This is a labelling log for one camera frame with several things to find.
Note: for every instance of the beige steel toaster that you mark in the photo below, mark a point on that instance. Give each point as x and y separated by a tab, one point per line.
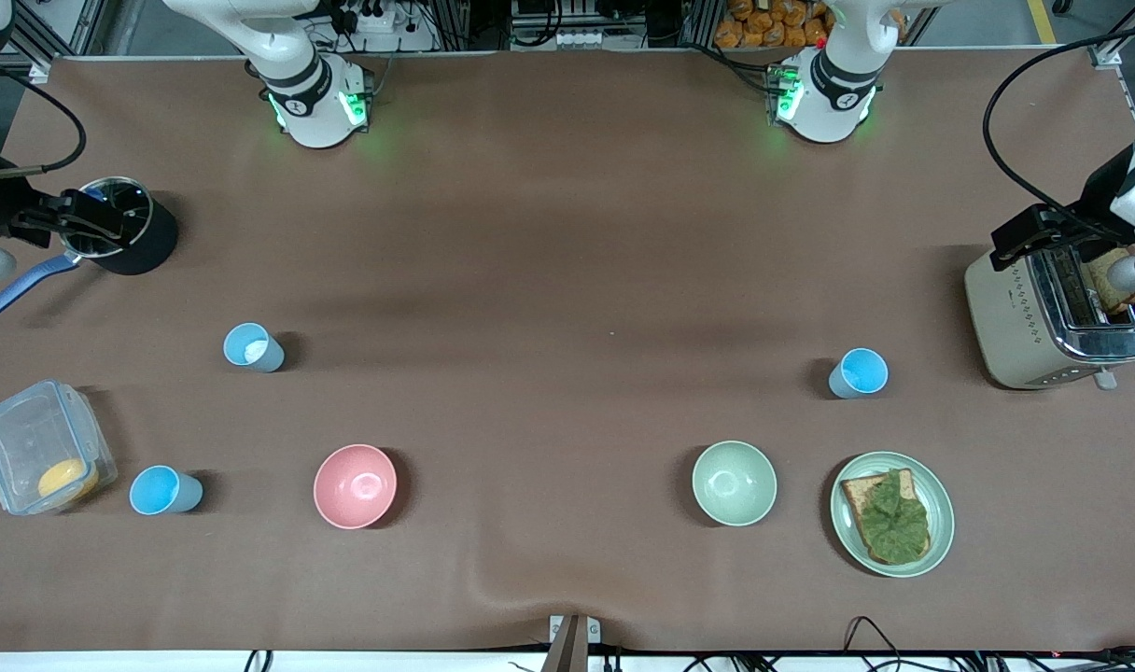
1006	327

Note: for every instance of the pale green plate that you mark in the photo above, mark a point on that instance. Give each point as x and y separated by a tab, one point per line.
941	513

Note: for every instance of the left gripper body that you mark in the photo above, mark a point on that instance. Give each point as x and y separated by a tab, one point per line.
1097	199

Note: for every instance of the orange round food piece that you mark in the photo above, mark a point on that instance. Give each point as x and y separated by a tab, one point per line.
66	479

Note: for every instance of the toast slice in toaster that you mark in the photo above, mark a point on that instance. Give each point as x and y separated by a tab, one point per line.
1113	289

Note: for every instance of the pale green bowl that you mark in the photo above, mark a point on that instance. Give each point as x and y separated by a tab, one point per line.
734	483

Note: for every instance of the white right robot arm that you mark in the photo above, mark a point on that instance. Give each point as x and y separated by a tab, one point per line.
311	93

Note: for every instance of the clear plastic food container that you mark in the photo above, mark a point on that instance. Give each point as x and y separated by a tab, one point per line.
26	439

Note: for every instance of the white power strip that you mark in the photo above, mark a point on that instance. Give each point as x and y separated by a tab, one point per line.
378	17
579	39

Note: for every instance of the brown table cover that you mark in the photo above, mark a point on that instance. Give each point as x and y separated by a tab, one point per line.
567	233

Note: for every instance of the pink bowl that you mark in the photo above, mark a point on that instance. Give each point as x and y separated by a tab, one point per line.
355	485

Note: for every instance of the light blue plastic cup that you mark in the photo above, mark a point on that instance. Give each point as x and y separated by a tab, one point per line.
250	347
861	371
157	490

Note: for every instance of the brown bread slice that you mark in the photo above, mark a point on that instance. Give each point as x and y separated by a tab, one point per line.
857	495

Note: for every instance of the metal table clamp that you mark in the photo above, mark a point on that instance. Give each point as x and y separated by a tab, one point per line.
567	639

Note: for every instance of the green lettuce leaf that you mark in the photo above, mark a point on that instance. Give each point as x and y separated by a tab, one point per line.
894	523

